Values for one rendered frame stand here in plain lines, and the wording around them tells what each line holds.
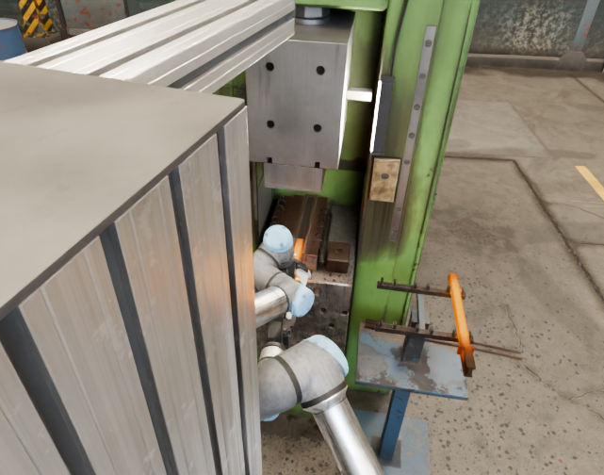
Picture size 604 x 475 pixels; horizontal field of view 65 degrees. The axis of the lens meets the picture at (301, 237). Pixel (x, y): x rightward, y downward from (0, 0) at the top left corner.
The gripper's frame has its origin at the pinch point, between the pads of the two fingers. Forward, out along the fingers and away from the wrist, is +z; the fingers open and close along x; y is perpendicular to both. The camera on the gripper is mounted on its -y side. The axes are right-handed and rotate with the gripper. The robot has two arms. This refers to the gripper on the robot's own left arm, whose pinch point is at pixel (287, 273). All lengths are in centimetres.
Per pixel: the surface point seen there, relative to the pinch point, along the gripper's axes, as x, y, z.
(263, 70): -12, -48, -41
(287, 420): -1, 41, 100
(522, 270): 141, -81, 170
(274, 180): -8.5, -30.1, -8.4
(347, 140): 14, -69, 20
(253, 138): -15.6, -37.5, -21.5
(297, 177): -0.7, -31.0, -10.1
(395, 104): 29, -54, -23
